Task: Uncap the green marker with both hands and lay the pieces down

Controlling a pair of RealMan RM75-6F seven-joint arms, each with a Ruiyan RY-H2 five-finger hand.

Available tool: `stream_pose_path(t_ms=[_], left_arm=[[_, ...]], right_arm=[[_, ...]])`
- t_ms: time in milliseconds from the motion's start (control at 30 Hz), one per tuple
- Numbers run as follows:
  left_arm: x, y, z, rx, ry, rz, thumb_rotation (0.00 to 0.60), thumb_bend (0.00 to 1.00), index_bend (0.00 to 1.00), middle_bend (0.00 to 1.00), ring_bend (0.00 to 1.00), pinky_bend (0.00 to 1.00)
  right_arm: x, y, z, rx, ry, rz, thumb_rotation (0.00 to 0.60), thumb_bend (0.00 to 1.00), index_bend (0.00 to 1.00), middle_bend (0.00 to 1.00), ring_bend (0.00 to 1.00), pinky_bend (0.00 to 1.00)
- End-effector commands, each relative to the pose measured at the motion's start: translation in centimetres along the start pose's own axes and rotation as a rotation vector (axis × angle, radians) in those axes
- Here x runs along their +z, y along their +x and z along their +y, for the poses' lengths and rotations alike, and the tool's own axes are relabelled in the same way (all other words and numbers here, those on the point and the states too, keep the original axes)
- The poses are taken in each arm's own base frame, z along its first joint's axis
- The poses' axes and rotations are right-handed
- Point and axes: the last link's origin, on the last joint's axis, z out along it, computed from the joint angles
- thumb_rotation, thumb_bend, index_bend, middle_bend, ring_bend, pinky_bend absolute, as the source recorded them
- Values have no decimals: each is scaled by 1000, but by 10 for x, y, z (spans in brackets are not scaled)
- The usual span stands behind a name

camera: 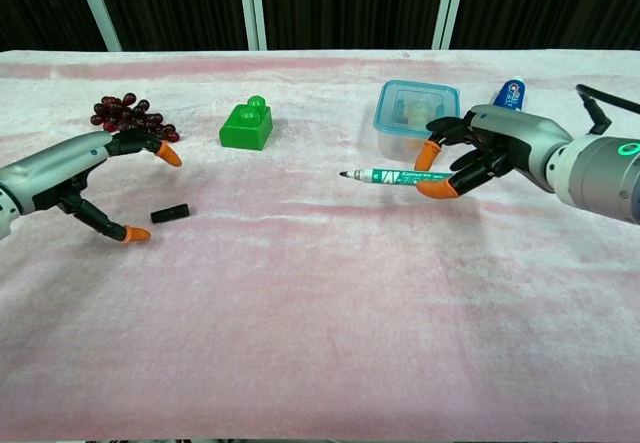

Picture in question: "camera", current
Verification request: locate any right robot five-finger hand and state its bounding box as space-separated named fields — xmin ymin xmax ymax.
xmin=413 ymin=103 xmax=575 ymax=200

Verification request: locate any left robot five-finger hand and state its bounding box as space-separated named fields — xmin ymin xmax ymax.
xmin=0 ymin=129 xmax=184 ymax=247

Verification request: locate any black marker cap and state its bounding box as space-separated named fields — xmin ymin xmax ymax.
xmin=150 ymin=203 xmax=192 ymax=225

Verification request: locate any green white marker pen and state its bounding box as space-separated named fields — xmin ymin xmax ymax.
xmin=338 ymin=166 xmax=454 ymax=188

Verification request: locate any blue white toothpaste tube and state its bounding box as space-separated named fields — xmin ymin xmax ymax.
xmin=491 ymin=78 xmax=526 ymax=112

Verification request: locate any dark red grape bunch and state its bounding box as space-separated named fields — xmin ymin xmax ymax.
xmin=89 ymin=92 xmax=181 ymax=144

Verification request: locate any beige toy inside container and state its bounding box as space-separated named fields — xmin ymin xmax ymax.
xmin=397 ymin=98 xmax=444 ymax=153

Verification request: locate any clear blue-rimmed food container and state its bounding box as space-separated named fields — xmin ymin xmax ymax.
xmin=373 ymin=79 xmax=462 ymax=162

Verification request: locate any green toy building block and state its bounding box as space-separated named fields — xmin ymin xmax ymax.
xmin=218 ymin=94 xmax=274 ymax=152

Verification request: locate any black pleated curtain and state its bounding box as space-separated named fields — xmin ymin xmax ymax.
xmin=0 ymin=0 xmax=640 ymax=53

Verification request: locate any pink table cloth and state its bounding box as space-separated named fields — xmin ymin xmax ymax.
xmin=0 ymin=48 xmax=640 ymax=443

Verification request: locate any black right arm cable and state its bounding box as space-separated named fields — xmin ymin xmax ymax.
xmin=574 ymin=83 xmax=640 ymax=137

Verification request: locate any white frame post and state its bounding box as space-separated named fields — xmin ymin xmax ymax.
xmin=236 ymin=0 xmax=269 ymax=52
xmin=431 ymin=0 xmax=470 ymax=51
xmin=70 ymin=0 xmax=124 ymax=53

